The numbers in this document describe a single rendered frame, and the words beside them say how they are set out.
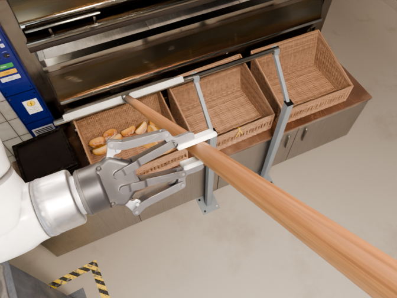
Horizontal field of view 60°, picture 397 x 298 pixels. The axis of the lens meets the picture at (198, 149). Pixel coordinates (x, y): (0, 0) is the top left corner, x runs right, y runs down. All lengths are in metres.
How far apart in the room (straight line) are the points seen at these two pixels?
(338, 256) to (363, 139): 3.01
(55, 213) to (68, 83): 1.59
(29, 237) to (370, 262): 0.43
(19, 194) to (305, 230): 0.39
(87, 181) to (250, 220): 2.18
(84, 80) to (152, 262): 1.30
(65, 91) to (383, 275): 1.96
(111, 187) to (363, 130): 2.93
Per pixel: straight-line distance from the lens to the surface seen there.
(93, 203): 0.54
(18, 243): 0.55
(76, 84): 2.08
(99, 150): 2.21
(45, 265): 2.73
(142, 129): 2.25
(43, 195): 0.53
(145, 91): 1.57
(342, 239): 0.28
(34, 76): 2.01
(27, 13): 1.78
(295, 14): 2.51
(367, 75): 3.80
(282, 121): 2.11
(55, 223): 0.54
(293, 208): 0.33
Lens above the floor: 2.44
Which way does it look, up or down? 57 degrees down
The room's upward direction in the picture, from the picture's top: straight up
